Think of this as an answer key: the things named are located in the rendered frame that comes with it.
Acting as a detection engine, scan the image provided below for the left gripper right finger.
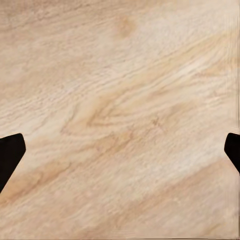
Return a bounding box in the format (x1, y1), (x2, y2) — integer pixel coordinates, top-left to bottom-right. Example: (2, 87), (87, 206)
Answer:
(224, 133), (240, 173)

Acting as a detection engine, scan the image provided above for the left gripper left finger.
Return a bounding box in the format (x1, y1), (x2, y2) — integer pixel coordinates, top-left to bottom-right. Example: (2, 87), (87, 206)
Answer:
(0, 133), (26, 192)

